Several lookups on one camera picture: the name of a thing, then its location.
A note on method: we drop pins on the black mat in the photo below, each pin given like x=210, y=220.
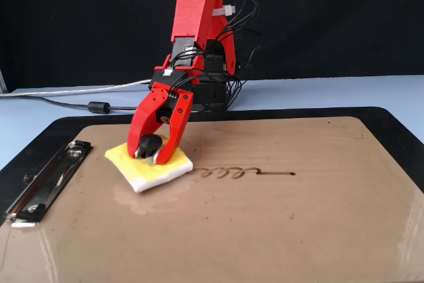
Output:
x=394, y=124

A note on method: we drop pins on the dark marker scribble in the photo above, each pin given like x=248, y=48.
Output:
x=278, y=173

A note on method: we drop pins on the silver metal clipboard clip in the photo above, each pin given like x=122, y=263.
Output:
x=46, y=183

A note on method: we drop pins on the black base with controller board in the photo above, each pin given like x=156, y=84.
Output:
x=212, y=95

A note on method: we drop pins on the grey metal post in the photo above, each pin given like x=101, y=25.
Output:
x=2, y=82

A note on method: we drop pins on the white zip tie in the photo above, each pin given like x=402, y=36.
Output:
x=225, y=10

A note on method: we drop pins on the yellow sponge with black knob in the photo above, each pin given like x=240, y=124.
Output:
x=175, y=167

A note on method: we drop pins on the black backdrop cloth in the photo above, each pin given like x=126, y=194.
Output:
x=331, y=14

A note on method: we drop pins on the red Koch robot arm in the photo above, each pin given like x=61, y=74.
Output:
x=192, y=8

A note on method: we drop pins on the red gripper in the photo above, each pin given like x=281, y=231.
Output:
x=167, y=110

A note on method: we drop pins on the brown clipboard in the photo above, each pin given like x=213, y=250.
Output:
x=265, y=230

